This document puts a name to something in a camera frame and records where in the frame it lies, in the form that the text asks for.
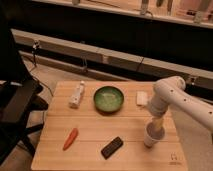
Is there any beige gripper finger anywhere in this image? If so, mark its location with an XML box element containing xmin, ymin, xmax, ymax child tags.
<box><xmin>152</xmin><ymin>117</ymin><xmax>164</xmax><ymax>131</ymax></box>

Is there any black cable on floor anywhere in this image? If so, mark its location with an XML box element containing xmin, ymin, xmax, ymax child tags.
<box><xmin>20</xmin><ymin>41</ymin><xmax>54</xmax><ymax>98</ymax></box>

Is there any white rectangular block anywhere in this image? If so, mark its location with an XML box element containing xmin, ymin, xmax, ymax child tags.
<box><xmin>136</xmin><ymin>91</ymin><xmax>148</xmax><ymax>106</ymax></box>

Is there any white plastic bottle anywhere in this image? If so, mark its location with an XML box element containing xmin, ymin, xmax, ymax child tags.
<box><xmin>68</xmin><ymin>81</ymin><xmax>85</xmax><ymax>108</ymax></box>

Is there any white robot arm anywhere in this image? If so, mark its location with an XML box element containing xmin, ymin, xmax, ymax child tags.
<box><xmin>147</xmin><ymin>76</ymin><xmax>213</xmax><ymax>132</ymax></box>

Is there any black office chair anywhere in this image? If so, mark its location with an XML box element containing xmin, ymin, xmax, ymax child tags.
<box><xmin>0</xmin><ymin>6</ymin><xmax>48</xmax><ymax>165</ymax></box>

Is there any black rectangular remote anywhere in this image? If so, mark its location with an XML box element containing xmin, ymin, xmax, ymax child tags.
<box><xmin>101</xmin><ymin>137</ymin><xmax>123</xmax><ymax>159</ymax></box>

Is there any white ceramic cup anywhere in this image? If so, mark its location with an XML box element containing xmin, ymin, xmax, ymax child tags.
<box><xmin>144</xmin><ymin>123</ymin><xmax>165</xmax><ymax>148</ymax></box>

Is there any orange carrot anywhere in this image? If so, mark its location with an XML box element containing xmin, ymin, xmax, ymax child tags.
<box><xmin>63</xmin><ymin>128</ymin><xmax>78</xmax><ymax>150</ymax></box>

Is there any green ceramic bowl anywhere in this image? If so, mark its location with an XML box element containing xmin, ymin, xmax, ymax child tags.
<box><xmin>93</xmin><ymin>86</ymin><xmax>124</xmax><ymax>113</ymax></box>

